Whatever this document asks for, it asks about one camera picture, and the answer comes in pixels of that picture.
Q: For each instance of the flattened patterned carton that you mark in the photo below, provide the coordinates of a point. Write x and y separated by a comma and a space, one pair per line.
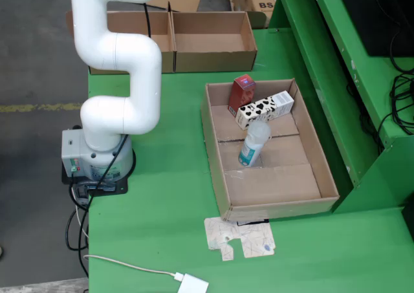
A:
252, 238

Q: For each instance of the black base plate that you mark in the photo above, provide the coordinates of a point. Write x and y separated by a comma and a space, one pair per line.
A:
120, 188

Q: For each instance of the grey base control box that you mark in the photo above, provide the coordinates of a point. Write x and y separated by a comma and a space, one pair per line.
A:
69, 150

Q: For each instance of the white bottle teal label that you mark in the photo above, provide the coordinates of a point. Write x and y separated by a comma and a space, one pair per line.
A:
249, 152

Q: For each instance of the red small carton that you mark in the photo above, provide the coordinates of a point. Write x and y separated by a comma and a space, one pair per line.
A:
241, 92

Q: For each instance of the black monitor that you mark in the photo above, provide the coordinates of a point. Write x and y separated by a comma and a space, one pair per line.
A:
372, 15

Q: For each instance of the cow print carton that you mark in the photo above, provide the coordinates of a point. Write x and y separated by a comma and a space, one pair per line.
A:
258, 110

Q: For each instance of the divided cardboard box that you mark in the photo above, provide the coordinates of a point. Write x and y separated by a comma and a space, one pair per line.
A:
210, 37

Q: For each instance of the green metal shelf frame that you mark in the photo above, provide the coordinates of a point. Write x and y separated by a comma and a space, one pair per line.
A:
323, 63

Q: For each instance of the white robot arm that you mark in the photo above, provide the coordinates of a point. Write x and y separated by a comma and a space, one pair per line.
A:
139, 79

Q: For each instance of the shallow cardboard tray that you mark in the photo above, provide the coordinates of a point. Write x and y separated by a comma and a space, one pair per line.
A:
291, 189

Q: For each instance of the white power adapter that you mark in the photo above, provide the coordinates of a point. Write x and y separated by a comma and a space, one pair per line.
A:
192, 285

